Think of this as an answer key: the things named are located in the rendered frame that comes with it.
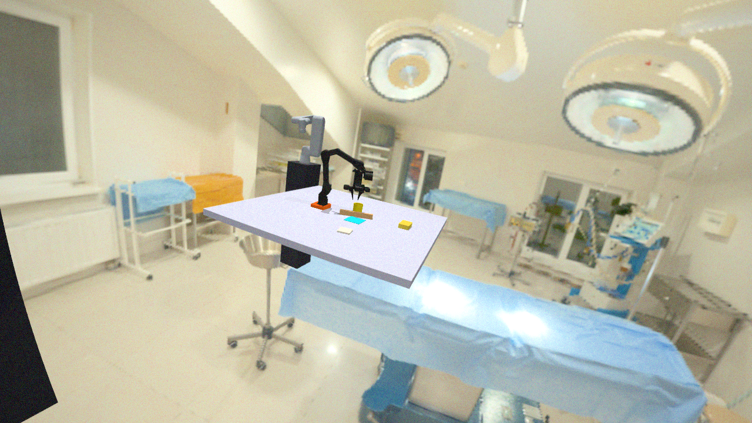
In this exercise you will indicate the orange flat bar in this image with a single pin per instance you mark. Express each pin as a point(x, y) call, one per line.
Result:
point(356, 214)

